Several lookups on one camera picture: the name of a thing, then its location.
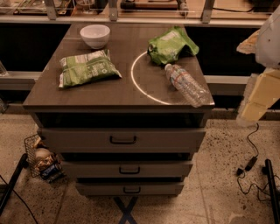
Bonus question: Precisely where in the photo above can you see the black stand leg right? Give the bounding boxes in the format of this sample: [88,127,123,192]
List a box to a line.
[262,159,280,224]

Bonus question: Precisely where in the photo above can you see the middle grey drawer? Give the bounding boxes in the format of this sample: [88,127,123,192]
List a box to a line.
[61,161,193,179]

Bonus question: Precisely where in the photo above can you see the black power cable with adapter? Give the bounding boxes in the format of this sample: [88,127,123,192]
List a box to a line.
[235,122,280,203]

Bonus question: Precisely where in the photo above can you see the flat green chip bag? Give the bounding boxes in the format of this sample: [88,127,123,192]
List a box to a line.
[59,49,122,88]

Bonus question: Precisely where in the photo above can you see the black stand leg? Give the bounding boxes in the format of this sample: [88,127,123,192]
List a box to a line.
[262,159,280,224]
[0,153,28,215]

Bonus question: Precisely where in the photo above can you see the white ceramic bowl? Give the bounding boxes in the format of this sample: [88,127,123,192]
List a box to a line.
[80,24,110,49]

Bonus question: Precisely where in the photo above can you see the crumpled green chip bag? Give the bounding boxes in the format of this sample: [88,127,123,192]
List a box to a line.
[147,26,200,65]

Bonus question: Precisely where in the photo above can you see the grey drawer cabinet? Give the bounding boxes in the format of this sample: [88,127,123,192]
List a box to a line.
[24,24,214,184]

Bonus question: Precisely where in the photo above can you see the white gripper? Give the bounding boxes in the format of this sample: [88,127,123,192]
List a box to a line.
[236,5,280,123]

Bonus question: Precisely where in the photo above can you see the bottom grey drawer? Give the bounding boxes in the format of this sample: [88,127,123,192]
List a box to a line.
[76,182,184,196]

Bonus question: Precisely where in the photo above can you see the grey drawer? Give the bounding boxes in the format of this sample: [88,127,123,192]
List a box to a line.
[76,182,184,196]
[61,161,193,179]
[38,128,206,153]

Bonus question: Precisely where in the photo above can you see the clear plastic water bottle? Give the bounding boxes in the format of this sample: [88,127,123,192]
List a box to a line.
[164,64,209,108]

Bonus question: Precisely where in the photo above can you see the metal shelf rail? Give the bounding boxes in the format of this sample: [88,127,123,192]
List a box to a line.
[0,0,273,27]

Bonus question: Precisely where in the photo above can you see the black stand leg left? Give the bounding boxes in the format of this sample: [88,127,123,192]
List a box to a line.
[0,153,28,215]

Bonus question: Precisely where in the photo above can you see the top grey drawer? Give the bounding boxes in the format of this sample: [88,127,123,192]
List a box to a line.
[38,128,206,153]

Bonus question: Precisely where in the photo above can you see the wire mesh basket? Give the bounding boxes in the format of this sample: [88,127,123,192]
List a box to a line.
[24,134,65,183]

